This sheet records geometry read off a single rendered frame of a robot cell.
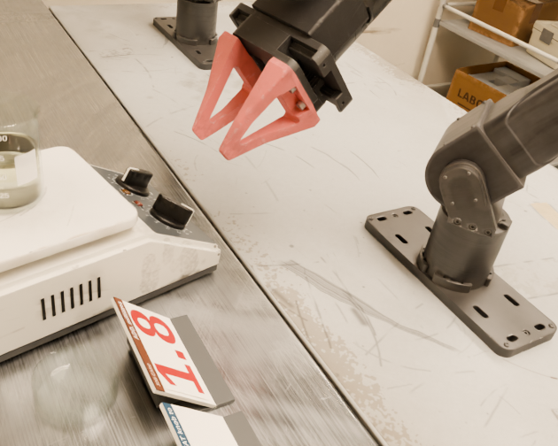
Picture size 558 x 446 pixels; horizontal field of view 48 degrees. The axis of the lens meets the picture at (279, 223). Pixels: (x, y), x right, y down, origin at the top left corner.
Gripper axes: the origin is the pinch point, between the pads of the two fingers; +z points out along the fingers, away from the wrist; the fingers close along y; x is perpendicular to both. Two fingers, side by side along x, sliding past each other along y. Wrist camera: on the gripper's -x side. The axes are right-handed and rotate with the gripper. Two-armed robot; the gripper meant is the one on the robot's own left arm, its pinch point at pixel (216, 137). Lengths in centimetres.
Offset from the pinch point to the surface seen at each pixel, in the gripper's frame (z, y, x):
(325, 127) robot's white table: -14.3, -15.3, 29.5
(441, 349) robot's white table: 0.3, 18.3, 17.1
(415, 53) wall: -109, -117, 176
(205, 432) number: 15.2, 15.0, 1.3
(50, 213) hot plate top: 12.3, -2.4, -4.7
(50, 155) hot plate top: 9.7, -9.9, -2.5
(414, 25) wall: -113, -118, 163
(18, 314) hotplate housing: 18.4, 1.5, -4.1
